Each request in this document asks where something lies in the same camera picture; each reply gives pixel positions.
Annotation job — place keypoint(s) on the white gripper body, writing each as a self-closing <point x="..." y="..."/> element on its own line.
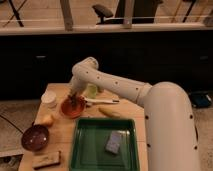
<point x="77" y="86"/>

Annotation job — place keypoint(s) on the dark purple grape bunch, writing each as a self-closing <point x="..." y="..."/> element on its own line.
<point x="73" y="99"/>

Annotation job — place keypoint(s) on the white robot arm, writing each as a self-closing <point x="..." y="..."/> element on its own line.
<point x="171" y="138"/>

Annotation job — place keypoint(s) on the red bowl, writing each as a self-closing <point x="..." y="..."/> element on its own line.
<point x="70" y="110"/>

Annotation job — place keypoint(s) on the dark purple bowl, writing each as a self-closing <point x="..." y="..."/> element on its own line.
<point x="35" y="138"/>

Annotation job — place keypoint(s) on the white cup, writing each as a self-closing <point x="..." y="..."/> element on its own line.
<point x="49" y="99"/>

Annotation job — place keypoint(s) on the yellow banana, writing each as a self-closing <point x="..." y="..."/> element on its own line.
<point x="109" y="112"/>

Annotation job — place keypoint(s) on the small yellow fruit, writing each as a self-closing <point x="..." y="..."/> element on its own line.
<point x="47" y="120"/>

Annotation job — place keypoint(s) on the green plastic tray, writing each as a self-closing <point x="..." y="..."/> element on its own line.
<point x="89" y="152"/>

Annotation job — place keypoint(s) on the blue sponge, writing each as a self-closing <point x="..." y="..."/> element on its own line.
<point x="113" y="142"/>

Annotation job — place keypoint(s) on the brown wooden block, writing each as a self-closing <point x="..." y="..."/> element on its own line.
<point x="46" y="160"/>

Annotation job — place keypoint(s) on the black office chair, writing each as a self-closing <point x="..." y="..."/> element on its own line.
<point x="144" y="12"/>

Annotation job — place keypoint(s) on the white handled utensil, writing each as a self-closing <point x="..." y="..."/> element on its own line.
<point x="105" y="101"/>

